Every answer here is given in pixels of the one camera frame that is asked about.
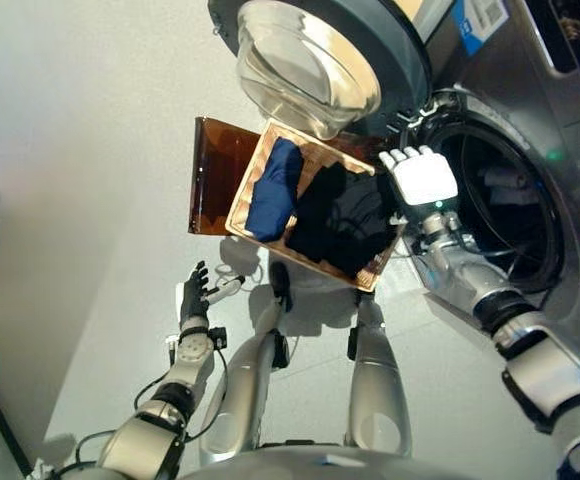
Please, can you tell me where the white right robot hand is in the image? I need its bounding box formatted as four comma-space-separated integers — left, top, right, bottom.
378, 145, 460, 207

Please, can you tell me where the black and white left hand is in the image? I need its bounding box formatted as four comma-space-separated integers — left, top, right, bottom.
175, 260, 246, 330

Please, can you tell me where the black garment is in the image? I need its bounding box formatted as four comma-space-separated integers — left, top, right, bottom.
287, 162, 401, 279

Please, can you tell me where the grey front-load washing machine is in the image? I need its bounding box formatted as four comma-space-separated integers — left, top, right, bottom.
389, 0, 580, 371

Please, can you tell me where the silver left robot leg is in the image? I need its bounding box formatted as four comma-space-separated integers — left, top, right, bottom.
199, 262, 291, 461

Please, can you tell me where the silver robot leg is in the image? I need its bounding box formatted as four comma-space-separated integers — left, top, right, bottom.
199, 262, 291, 461
344, 292, 414, 459

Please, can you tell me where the wicker laundry basket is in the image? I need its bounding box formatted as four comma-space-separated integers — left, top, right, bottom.
224, 118, 406, 294

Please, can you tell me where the round glass washer door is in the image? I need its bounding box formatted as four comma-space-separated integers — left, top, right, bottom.
207, 0, 434, 141

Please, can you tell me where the brown translucent stool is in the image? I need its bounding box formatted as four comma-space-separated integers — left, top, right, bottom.
188, 116, 396, 236

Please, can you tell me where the blue garment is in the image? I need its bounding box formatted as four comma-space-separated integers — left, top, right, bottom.
244, 138, 305, 244

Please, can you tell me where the blue and white sticker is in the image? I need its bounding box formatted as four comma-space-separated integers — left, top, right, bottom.
452, 0, 511, 56

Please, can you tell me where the grey robot torso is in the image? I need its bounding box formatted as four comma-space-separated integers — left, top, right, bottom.
179, 442, 471, 480

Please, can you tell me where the silver right robot leg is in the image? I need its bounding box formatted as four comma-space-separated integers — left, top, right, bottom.
344, 292, 414, 459

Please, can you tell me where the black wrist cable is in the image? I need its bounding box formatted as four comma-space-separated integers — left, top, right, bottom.
184, 347, 231, 441

